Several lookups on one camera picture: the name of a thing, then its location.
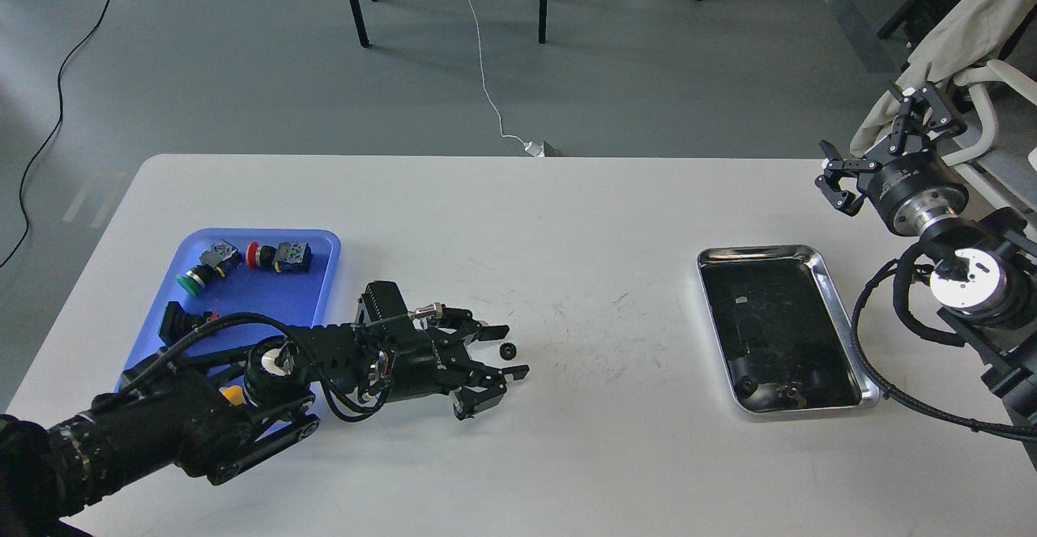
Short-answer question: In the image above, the green push button switch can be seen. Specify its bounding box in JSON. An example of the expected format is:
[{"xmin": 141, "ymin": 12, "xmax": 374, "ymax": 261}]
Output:
[{"xmin": 175, "ymin": 241, "xmax": 243, "ymax": 296}]

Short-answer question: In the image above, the black cable on floor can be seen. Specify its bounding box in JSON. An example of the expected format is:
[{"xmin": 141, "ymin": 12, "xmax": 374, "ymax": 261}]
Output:
[{"xmin": 0, "ymin": 0, "xmax": 195, "ymax": 271}]

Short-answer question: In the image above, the silver metal tray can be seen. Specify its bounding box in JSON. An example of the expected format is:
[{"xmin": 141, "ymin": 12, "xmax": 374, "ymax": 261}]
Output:
[{"xmin": 697, "ymin": 245, "xmax": 879, "ymax": 419}]

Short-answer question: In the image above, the beige cloth on chair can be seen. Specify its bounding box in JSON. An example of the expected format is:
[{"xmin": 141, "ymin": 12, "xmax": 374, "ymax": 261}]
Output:
[{"xmin": 849, "ymin": 0, "xmax": 1037, "ymax": 161}]

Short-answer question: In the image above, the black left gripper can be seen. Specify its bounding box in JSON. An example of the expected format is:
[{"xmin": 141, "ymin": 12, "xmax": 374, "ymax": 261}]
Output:
[{"xmin": 368, "ymin": 307, "xmax": 530, "ymax": 421}]

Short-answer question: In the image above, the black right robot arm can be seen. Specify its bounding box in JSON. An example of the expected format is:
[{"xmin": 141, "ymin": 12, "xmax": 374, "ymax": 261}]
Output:
[{"xmin": 815, "ymin": 83, "xmax": 1036, "ymax": 450}]

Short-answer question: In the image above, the small black gear in tray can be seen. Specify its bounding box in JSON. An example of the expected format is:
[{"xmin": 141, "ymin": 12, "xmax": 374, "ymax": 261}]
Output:
[{"xmin": 736, "ymin": 376, "xmax": 758, "ymax": 397}]

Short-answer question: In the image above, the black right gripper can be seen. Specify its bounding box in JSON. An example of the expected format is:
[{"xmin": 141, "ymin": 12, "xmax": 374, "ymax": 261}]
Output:
[{"xmin": 814, "ymin": 83, "xmax": 971, "ymax": 237}]

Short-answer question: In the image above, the yellow push button switch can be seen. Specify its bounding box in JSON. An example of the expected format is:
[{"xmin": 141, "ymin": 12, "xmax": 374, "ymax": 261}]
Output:
[{"xmin": 220, "ymin": 386, "xmax": 245, "ymax": 407}]

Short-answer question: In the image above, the white chair frame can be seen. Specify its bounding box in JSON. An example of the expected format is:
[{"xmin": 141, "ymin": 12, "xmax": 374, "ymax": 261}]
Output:
[{"xmin": 944, "ymin": 58, "xmax": 1036, "ymax": 241}]

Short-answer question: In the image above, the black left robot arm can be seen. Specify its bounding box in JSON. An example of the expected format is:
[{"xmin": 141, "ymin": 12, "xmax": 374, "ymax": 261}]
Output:
[{"xmin": 2, "ymin": 305, "xmax": 529, "ymax": 536}]

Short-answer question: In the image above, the small black gear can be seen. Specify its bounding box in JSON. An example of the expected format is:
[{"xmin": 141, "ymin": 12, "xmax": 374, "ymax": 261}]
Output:
[
  {"xmin": 736, "ymin": 376, "xmax": 758, "ymax": 397},
  {"xmin": 497, "ymin": 341, "xmax": 519, "ymax": 361}
]

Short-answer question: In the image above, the white cable on floor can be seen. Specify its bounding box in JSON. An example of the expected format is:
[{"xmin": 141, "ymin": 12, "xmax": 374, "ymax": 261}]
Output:
[{"xmin": 395, "ymin": 0, "xmax": 560, "ymax": 157}]

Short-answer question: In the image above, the red push button switch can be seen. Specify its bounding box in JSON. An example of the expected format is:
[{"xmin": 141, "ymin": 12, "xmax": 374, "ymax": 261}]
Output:
[{"xmin": 243, "ymin": 241, "xmax": 314, "ymax": 274}]

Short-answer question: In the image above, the black selector switch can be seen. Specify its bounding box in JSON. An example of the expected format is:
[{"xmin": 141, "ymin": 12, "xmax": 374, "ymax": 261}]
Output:
[{"xmin": 158, "ymin": 300, "xmax": 219, "ymax": 347}]

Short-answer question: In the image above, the blue plastic tray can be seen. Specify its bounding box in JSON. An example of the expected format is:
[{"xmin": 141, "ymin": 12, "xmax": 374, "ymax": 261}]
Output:
[{"xmin": 123, "ymin": 228, "xmax": 341, "ymax": 370}]

